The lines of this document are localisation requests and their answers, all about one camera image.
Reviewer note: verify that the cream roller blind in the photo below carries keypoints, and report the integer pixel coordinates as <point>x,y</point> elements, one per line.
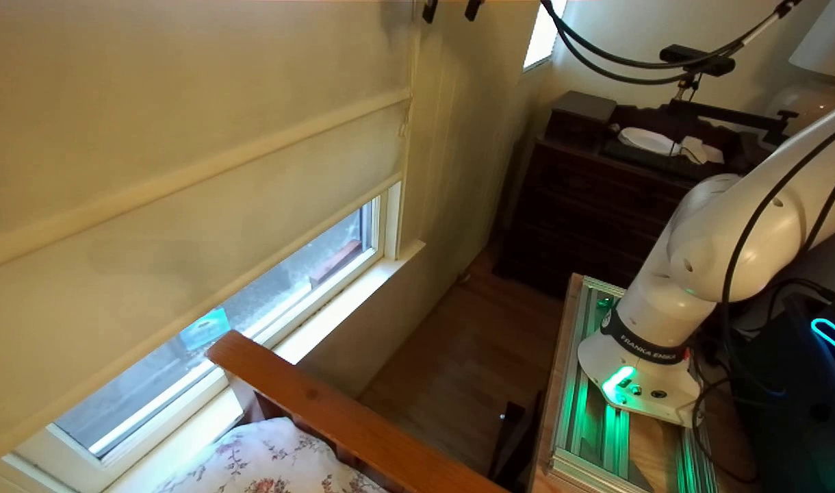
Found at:
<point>153,155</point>

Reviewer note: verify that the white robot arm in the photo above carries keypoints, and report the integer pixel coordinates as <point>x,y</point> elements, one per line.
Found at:
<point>723,242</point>

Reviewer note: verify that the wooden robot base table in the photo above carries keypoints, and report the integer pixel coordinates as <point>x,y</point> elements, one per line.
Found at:
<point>583,444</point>

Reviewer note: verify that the dark wooden dresser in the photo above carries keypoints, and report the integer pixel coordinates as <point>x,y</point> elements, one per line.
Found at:
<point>593,203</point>

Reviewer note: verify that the white object on dresser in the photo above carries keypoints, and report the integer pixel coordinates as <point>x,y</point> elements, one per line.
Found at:
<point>662,145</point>

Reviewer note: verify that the floral bedding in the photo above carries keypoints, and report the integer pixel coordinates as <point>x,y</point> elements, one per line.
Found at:
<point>268,456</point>

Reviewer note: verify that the black computer with neon light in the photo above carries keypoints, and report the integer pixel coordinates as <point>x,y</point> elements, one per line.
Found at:
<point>793,419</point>

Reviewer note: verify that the white table lamp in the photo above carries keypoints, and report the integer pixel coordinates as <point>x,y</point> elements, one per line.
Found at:
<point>813,56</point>

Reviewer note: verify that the wooden bed frame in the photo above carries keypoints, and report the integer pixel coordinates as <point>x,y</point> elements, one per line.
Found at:
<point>271,388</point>

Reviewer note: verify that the black camera on stand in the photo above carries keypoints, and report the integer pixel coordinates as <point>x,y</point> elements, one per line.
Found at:
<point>697,66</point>

